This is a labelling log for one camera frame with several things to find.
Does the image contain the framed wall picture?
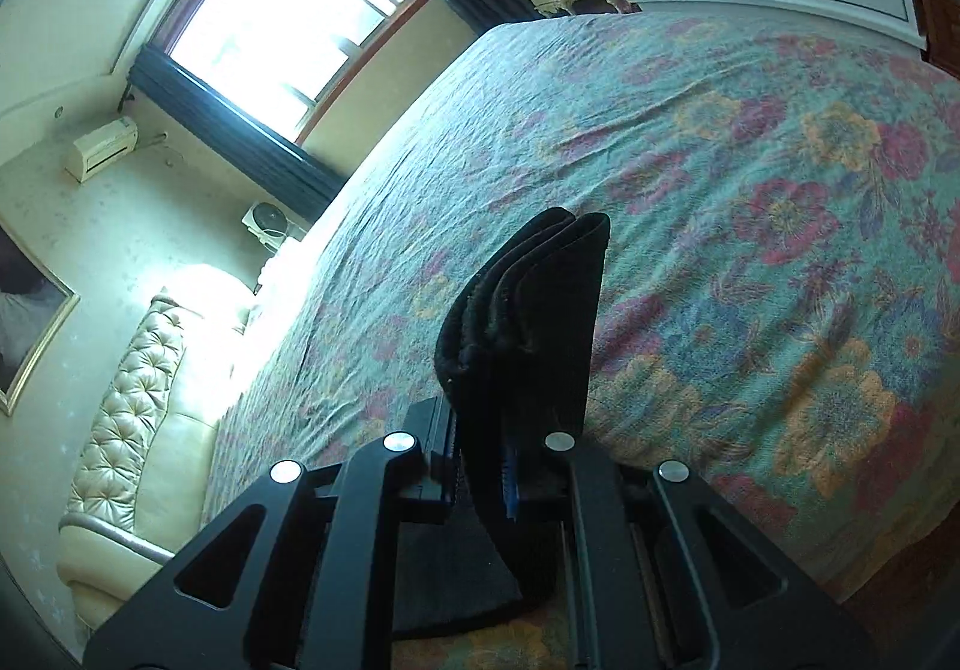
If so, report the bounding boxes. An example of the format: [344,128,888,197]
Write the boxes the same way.
[0,220,80,416]

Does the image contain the window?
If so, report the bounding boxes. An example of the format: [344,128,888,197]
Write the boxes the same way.
[161,0,436,146]

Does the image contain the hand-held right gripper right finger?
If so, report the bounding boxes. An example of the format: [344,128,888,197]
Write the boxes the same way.
[502,430,882,670]

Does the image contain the cream tufted headboard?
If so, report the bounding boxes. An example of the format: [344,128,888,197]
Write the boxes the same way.
[58,265,263,648]

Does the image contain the floral bedspread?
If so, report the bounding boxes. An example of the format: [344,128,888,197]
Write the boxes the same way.
[199,10,960,670]

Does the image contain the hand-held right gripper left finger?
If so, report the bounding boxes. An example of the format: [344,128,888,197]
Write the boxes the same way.
[82,398,457,670]

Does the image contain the black pants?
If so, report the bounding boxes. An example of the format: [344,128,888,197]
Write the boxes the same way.
[394,207,612,641]

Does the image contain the round white fan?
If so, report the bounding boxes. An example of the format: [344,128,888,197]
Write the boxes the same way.
[241,200,290,243]

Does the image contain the white air conditioner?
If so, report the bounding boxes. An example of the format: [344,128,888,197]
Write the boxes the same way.
[64,116,140,183]

